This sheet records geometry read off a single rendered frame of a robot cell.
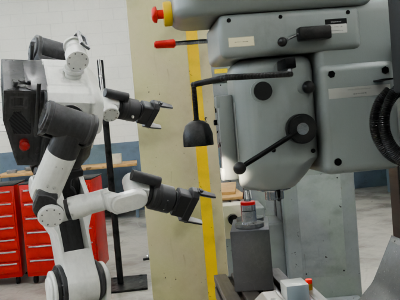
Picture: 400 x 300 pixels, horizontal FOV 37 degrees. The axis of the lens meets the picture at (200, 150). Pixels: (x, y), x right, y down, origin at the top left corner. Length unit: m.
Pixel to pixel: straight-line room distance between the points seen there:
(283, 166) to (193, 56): 1.87
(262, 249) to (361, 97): 0.63
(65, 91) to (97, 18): 8.85
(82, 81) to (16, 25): 8.93
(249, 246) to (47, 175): 0.64
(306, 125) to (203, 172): 1.87
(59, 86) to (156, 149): 1.43
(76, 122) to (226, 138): 0.45
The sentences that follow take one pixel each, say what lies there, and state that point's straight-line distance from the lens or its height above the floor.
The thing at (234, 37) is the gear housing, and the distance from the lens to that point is 1.40.
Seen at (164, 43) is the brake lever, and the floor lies 1.70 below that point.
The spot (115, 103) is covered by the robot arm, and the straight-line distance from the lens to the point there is 2.26.
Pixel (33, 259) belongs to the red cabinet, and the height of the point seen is 0.25.
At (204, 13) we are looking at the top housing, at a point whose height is 1.73.
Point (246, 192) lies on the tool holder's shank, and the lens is 1.88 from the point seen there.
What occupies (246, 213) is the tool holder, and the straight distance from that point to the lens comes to 1.88.
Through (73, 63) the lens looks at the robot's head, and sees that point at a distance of 1.83.
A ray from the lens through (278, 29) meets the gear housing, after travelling 1.42.
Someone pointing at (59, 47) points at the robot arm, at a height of 1.77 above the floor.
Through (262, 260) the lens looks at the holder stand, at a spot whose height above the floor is 1.05.
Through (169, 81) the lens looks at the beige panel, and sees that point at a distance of 3.22.
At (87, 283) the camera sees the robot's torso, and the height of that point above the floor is 1.01.
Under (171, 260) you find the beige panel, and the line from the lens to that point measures 3.29.
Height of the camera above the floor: 1.50
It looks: 3 degrees down
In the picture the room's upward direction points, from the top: 5 degrees counter-clockwise
